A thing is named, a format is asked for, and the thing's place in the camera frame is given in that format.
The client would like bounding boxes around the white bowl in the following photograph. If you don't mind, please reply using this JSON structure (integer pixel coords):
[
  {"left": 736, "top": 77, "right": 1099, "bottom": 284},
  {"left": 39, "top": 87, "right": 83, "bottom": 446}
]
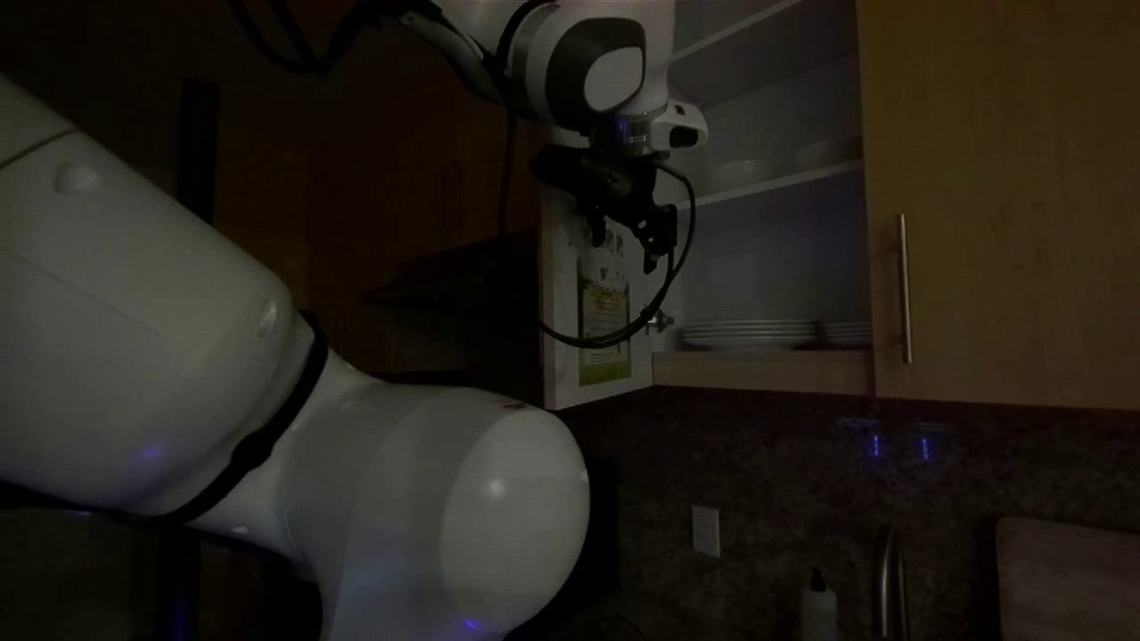
[{"left": 710, "top": 157, "right": 776, "bottom": 187}]

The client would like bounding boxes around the paper sheet inside door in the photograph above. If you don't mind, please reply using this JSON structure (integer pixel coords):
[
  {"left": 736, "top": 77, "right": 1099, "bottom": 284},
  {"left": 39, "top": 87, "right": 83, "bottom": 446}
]
[{"left": 574, "top": 233, "right": 638, "bottom": 391}]

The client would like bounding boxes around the wooden cabinet door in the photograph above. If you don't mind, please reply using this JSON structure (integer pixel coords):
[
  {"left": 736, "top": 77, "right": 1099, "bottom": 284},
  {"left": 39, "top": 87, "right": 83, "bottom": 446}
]
[
  {"left": 850, "top": 0, "right": 1140, "bottom": 413},
  {"left": 537, "top": 187, "right": 659, "bottom": 413}
]

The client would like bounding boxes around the soap dispenser bottle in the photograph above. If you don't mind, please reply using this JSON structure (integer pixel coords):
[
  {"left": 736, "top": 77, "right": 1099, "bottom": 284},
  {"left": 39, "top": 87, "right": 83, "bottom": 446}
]
[{"left": 799, "top": 567, "right": 840, "bottom": 641}]

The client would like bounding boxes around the black metal stand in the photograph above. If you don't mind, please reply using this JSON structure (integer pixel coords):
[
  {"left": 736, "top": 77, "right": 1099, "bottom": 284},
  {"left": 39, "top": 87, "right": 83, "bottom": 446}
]
[{"left": 174, "top": 74, "right": 224, "bottom": 224}]

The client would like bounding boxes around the dark stove range hood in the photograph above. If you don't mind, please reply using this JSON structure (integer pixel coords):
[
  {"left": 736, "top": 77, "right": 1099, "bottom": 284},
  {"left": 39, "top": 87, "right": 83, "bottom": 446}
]
[{"left": 359, "top": 229, "right": 549, "bottom": 406}]

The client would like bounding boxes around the stack of white plates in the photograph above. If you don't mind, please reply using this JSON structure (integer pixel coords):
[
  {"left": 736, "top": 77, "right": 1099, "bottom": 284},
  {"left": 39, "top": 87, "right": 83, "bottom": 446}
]
[{"left": 676, "top": 313, "right": 822, "bottom": 352}]

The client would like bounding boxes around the black velcro arm strap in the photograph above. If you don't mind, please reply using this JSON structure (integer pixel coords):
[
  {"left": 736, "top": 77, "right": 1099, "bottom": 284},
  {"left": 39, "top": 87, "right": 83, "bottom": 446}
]
[{"left": 174, "top": 313, "right": 336, "bottom": 528}]

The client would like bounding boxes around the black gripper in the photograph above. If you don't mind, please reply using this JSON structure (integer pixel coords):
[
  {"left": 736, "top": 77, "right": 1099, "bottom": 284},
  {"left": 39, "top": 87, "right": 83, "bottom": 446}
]
[{"left": 529, "top": 147, "right": 668, "bottom": 275}]

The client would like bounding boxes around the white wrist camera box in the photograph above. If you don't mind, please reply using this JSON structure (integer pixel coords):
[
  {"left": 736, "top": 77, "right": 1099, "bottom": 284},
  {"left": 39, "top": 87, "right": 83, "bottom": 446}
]
[{"left": 644, "top": 100, "right": 713, "bottom": 157}]

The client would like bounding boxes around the white wall outlet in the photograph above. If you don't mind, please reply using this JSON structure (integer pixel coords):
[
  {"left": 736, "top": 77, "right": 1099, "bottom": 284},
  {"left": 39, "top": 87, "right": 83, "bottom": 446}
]
[{"left": 688, "top": 501, "right": 727, "bottom": 561}]

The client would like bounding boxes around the wooden cabinet over hood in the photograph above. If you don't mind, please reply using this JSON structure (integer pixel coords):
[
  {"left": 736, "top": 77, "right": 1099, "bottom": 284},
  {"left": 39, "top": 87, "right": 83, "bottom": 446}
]
[{"left": 210, "top": 46, "right": 549, "bottom": 360}]

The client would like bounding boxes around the steel bar door handle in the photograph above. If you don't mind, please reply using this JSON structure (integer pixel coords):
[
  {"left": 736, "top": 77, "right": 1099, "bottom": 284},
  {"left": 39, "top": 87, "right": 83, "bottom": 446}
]
[{"left": 891, "top": 208, "right": 917, "bottom": 366}]

